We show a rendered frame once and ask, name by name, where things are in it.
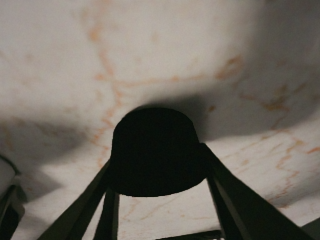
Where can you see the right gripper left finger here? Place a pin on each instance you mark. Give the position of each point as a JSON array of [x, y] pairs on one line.
[[74, 221]]

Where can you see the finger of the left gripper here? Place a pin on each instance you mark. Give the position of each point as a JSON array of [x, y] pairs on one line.
[[13, 215]]

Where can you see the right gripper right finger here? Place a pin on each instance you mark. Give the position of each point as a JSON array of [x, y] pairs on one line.
[[255, 217]]

